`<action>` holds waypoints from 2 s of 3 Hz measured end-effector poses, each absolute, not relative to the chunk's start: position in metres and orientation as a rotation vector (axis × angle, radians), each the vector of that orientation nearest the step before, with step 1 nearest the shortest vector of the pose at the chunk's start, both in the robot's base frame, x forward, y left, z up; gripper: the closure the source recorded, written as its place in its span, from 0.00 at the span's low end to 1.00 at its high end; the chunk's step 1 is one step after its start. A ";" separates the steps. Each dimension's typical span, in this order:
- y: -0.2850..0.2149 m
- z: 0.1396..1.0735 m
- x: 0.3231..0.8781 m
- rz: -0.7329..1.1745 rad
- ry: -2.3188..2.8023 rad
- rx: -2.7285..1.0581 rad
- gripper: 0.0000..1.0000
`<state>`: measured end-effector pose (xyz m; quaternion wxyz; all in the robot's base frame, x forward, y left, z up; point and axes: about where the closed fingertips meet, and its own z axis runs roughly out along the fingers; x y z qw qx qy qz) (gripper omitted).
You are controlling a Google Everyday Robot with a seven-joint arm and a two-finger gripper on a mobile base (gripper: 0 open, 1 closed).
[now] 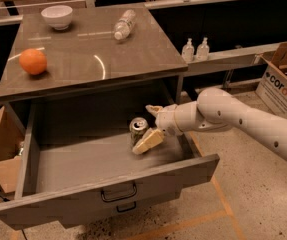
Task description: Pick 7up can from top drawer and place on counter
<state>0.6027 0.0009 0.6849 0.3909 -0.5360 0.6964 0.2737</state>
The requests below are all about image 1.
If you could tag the corovan cardboard box right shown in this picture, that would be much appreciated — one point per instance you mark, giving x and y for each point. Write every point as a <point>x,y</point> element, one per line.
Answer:
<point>272,88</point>

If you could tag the right sanitizer pump bottle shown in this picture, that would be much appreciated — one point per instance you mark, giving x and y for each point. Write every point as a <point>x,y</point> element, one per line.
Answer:
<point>203,50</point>

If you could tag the clear plastic water bottle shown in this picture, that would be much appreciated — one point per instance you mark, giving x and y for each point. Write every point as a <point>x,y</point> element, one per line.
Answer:
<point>125,25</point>

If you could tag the brown cardboard box left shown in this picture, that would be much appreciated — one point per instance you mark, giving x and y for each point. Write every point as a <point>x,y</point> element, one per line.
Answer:
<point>10,140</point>

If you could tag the orange fruit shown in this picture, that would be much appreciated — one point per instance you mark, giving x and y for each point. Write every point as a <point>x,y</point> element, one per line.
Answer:
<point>33,61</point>

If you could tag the black lower drawer handle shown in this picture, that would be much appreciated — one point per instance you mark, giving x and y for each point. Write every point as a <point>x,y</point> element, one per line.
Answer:
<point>126,207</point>

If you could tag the open grey top drawer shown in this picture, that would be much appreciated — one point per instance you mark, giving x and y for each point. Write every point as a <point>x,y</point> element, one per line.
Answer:
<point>64,183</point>

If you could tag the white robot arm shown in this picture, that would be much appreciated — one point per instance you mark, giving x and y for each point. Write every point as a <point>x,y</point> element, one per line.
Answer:
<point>215,109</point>

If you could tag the black drawer handle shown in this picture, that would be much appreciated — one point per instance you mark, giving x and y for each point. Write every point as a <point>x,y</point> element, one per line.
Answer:
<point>118,192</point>
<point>126,207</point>

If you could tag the grey cabinet with counter top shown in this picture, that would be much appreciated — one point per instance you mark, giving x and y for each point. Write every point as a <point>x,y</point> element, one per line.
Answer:
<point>93,84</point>

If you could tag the sanitizer pump bottle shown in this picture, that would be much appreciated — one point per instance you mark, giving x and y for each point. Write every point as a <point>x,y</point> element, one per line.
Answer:
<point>203,50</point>
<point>188,51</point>

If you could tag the white ceramic bowl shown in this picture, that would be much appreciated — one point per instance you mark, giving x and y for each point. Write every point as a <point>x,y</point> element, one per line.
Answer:
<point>58,17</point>

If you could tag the green 7up soda can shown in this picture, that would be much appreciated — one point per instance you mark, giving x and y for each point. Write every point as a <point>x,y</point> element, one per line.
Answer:
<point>138,126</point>

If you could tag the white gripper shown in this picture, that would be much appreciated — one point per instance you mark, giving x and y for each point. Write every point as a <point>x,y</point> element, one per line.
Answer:
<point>165,119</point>

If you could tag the left sanitizer pump bottle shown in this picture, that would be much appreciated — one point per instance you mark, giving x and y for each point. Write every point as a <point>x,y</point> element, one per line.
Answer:
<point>188,51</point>

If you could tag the black top drawer handle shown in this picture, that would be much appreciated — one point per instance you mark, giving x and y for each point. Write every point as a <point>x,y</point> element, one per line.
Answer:
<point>118,192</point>

